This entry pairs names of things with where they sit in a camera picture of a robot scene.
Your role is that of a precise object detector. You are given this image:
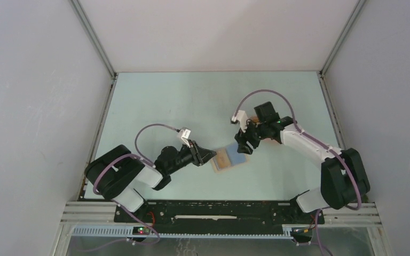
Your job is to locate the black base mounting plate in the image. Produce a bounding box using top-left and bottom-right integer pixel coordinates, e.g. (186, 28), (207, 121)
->
(134, 199), (325, 235)

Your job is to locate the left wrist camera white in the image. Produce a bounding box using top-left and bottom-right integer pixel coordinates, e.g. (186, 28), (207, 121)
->
(177, 127), (191, 148)

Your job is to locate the white cable duct strip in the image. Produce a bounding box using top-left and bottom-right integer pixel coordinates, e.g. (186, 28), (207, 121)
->
(71, 225), (293, 239)

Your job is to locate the aluminium frame rail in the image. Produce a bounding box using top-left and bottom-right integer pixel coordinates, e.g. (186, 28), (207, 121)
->
(68, 0), (117, 80)

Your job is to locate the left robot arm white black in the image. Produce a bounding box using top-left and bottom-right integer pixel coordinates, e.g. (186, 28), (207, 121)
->
(84, 140), (217, 222)

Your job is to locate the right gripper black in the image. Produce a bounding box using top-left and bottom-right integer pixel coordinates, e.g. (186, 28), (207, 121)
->
(235, 117), (267, 155)

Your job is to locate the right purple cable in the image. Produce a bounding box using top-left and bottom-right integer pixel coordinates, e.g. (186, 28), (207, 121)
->
(232, 89), (363, 256)

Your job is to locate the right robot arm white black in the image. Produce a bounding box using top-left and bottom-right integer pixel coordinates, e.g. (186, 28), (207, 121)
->
(231, 101), (370, 223)

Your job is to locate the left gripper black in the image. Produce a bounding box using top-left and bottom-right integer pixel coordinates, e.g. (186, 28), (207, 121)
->
(167, 139), (216, 174)

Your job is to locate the pink oval card tray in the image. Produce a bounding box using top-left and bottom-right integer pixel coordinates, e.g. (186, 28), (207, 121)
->
(249, 116), (283, 143)

